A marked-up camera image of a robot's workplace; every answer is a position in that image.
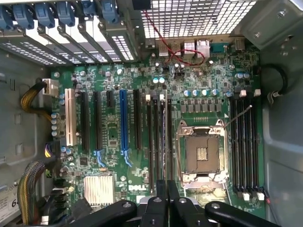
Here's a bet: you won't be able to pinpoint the thick black cable loop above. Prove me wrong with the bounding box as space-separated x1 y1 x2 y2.
259 65 288 97

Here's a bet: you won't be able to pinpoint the grey metal PC case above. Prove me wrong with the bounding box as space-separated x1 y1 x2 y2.
0 0 303 227

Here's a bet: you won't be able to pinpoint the green Dell motherboard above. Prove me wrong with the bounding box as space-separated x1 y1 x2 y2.
51 42 267 215

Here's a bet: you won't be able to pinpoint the short black expansion slot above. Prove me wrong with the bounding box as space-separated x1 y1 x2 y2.
106 90 114 108

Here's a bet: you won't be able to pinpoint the silver rear port block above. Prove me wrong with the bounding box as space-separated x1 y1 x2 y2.
158 43 169 57
183 40 196 58
169 43 182 58
196 39 211 59

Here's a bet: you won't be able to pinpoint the installed RAM stick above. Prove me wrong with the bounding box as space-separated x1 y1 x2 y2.
162 89 169 181

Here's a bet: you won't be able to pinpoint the white labelled drive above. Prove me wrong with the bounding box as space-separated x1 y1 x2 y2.
0 181 22 216

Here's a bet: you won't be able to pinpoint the black RAM slot white latches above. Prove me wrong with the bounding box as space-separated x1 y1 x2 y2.
145 94 155 192
236 89 251 201
250 88 265 201
159 94 168 181

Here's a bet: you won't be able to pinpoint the white PCI expansion slot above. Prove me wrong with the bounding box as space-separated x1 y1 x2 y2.
64 88 78 147

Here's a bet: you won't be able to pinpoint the multicolour wire bundle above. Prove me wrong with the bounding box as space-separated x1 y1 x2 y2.
17 160 52 225

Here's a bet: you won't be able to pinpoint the blue card retention clip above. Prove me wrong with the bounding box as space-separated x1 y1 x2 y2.
81 0 98 17
56 0 77 27
13 3 36 30
35 3 58 29
100 0 119 25
0 4 14 31

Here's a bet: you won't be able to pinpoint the perforated metal slot cover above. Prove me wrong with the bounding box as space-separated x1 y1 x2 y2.
99 22 138 63
37 27 83 66

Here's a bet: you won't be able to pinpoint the black connector yellow purple wires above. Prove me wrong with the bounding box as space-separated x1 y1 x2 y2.
44 140 61 159

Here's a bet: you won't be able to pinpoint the thin metal locking lever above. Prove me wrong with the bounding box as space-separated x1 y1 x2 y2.
222 105 252 130

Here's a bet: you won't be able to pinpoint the thin red black wire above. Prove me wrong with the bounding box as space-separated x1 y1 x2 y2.
262 186 283 223

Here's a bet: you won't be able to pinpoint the small silver rear port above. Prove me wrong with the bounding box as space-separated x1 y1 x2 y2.
234 38 245 51

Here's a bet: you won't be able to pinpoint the blue expansion slot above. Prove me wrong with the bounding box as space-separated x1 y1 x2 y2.
119 89 133 168

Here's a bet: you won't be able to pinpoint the metal CPU socket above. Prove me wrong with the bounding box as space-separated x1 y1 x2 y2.
176 119 230 190

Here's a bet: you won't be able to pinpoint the grey cable clip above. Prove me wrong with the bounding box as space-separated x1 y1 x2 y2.
267 90 282 104

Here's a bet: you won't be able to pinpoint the black flat data cable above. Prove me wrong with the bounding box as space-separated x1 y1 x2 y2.
39 186 92 227

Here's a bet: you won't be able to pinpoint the yellow black power cable bundle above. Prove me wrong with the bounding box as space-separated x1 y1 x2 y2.
20 79 53 122

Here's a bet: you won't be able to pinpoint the long black expansion slot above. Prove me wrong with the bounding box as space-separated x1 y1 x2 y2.
80 91 91 151
133 89 143 150
92 91 103 151

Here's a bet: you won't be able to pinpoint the white power connector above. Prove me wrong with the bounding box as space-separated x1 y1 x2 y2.
42 79 59 98

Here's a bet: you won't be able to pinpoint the silver finned heat sink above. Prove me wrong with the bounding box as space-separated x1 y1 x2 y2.
83 175 115 207

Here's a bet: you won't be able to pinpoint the blue serial port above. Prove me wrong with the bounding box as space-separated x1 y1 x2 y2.
211 43 230 53

